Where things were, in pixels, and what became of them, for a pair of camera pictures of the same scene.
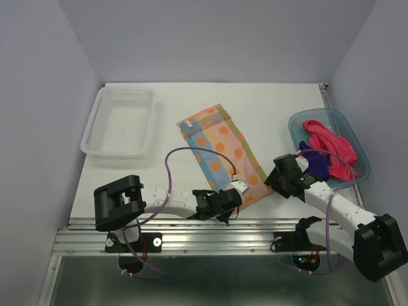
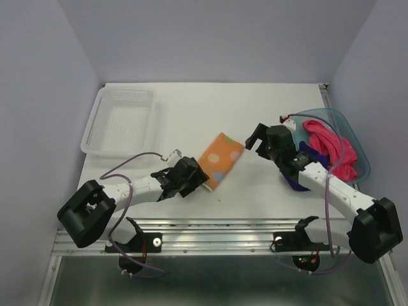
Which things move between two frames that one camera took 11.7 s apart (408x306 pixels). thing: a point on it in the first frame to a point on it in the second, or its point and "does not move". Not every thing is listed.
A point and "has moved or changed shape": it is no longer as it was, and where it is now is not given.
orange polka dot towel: [224, 156] has moved or changed shape
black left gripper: [224, 218] to [197, 177]
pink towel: [343, 155] does not move
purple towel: [319, 162] does not move
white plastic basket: [120, 123] does not move
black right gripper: [272, 180] to [261, 132]
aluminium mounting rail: [184, 237] does not move
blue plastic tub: [335, 120] does not move
